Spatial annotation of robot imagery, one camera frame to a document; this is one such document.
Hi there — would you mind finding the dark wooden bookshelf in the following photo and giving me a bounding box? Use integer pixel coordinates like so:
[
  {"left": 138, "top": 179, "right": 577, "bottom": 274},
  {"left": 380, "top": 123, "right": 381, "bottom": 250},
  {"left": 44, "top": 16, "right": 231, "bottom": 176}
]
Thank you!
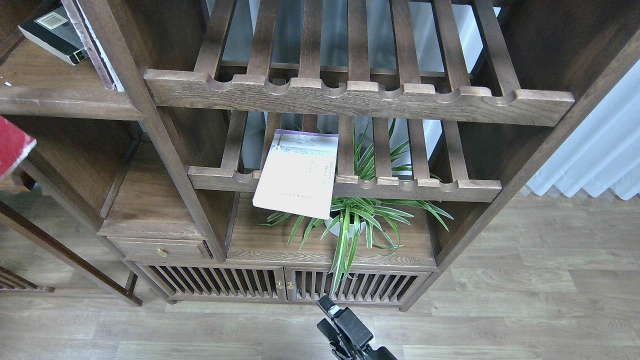
[{"left": 1, "top": 0, "right": 639, "bottom": 312}]

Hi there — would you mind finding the brass drawer knob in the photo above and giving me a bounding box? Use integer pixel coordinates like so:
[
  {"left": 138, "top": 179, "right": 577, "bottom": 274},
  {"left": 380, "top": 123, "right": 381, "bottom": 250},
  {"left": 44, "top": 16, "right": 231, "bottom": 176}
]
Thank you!
[{"left": 157, "top": 247, "right": 169, "bottom": 258}]

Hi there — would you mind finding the white plant pot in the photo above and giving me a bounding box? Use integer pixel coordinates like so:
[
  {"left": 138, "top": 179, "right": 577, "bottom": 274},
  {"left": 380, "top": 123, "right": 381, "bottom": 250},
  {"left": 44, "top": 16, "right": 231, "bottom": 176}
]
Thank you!
[{"left": 324, "top": 216, "right": 367, "bottom": 239}]

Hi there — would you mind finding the white pleated curtain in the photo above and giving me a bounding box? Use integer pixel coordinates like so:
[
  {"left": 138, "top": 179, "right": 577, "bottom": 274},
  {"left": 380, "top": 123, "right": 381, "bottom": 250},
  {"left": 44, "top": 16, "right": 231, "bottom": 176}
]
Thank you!
[{"left": 526, "top": 63, "right": 640, "bottom": 200}]

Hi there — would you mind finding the white lavender book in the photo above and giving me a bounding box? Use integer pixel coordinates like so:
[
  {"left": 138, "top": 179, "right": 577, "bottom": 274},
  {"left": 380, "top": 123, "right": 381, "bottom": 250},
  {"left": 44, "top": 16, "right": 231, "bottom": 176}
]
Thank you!
[{"left": 253, "top": 129, "right": 339, "bottom": 220}]

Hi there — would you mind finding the dark wooden side furniture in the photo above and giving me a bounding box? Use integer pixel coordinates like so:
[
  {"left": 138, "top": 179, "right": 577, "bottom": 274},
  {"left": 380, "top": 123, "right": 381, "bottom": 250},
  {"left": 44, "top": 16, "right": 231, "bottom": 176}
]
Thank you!
[{"left": 0, "top": 150, "right": 144, "bottom": 307}]

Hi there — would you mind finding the green spider plant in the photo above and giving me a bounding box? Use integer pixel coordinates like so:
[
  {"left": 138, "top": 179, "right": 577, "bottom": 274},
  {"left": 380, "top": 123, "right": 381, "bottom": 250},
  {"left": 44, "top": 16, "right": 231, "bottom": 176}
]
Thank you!
[{"left": 260, "top": 130, "right": 454, "bottom": 296}]

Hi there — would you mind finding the red cover book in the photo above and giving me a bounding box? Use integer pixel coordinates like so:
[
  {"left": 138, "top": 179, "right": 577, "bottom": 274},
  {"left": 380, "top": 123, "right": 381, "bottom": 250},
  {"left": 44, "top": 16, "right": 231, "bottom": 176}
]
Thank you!
[{"left": 0, "top": 116, "right": 37, "bottom": 180}]

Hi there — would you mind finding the black yellow cover book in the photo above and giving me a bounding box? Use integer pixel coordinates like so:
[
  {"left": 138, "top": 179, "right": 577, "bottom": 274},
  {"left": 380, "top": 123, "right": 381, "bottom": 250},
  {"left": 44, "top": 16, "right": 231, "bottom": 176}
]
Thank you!
[{"left": 18, "top": 6, "right": 89, "bottom": 66}]

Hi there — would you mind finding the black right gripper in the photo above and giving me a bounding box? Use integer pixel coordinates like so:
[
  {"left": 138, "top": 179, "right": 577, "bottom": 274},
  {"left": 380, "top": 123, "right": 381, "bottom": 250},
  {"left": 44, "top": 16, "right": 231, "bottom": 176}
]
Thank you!
[{"left": 317, "top": 295, "right": 398, "bottom": 360}]

